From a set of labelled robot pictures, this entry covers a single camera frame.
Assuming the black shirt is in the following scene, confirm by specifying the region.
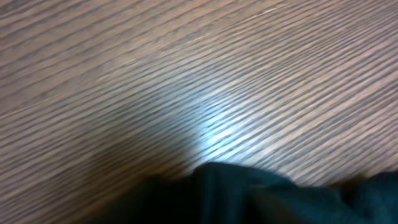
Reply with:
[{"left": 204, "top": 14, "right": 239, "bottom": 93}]
[{"left": 94, "top": 162, "right": 397, "bottom": 224}]

